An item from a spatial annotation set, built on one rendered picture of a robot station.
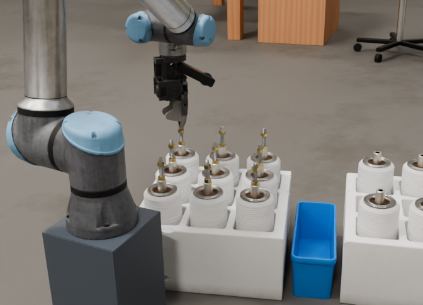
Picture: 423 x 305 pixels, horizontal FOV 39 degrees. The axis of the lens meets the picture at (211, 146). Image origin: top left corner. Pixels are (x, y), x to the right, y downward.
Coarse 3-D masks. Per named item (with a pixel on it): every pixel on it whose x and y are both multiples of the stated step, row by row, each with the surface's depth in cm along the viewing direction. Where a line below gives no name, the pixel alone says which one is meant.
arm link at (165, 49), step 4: (160, 44) 157; (164, 44) 156; (168, 44) 155; (172, 44) 155; (176, 44) 156; (180, 44) 156; (160, 48) 158; (164, 48) 156; (168, 48) 156; (172, 48) 156; (176, 48) 155; (180, 48) 157; (184, 48) 158; (160, 52) 158; (164, 52) 157; (168, 52) 156; (172, 52) 156; (176, 52) 156; (180, 52) 157; (184, 52) 158; (164, 56) 157; (168, 56) 157; (172, 56) 157; (176, 56) 157; (180, 56) 158
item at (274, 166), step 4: (248, 160) 167; (276, 160) 166; (280, 160) 168; (248, 164) 167; (252, 164) 165; (264, 164) 164; (268, 164) 164; (272, 164) 164; (276, 164) 165; (280, 164) 168; (248, 168) 167; (264, 168) 164; (268, 168) 164; (272, 168) 164; (276, 168) 165; (276, 172) 166
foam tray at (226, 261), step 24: (288, 192) 164; (288, 216) 168; (168, 240) 146; (192, 240) 145; (216, 240) 144; (240, 240) 143; (264, 240) 142; (168, 264) 149; (192, 264) 148; (216, 264) 147; (240, 264) 145; (264, 264) 144; (168, 288) 152; (192, 288) 151; (216, 288) 149; (240, 288) 148; (264, 288) 147
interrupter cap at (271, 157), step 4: (256, 152) 170; (268, 152) 170; (252, 156) 168; (256, 156) 168; (268, 156) 169; (272, 156) 168; (276, 156) 168; (252, 160) 166; (256, 160) 165; (264, 160) 165; (268, 160) 165; (272, 160) 165
